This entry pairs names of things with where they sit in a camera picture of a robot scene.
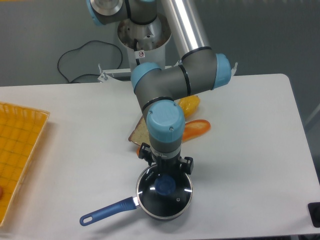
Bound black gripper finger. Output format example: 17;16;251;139
181;156;194;175
138;142;153;165

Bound wrapped bread slice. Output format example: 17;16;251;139
128;116;151;146

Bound blue handled saucepan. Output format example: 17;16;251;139
79;164;193;226

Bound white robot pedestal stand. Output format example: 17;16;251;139
97;14;183;83

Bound yellow plastic basket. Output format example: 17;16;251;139
0;102;50;226

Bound black cable on floor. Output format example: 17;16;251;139
57;40;124;84

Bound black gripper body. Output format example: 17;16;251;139
150;150;183;177

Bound yellow bell pepper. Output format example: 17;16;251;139
178;95;201;119

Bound glass lid blue knob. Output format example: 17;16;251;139
136;166;193;221

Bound black device at table edge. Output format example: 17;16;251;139
307;202;320;228

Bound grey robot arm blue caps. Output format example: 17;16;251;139
86;0;232;174

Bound orange baguette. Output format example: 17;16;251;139
182;119;211;142

